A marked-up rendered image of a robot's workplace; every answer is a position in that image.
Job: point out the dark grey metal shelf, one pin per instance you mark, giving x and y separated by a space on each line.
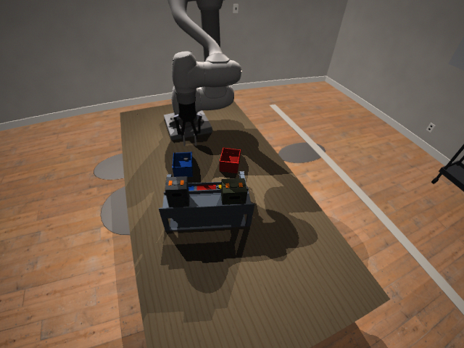
205 200

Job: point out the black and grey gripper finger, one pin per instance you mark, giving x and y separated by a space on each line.
199 117
176 117

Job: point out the red bin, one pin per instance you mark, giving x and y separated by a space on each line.
229 160

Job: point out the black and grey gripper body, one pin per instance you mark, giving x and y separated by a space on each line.
187 110

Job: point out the blue bin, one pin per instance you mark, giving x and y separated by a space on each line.
182 167

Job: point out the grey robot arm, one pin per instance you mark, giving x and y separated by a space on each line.
207 83

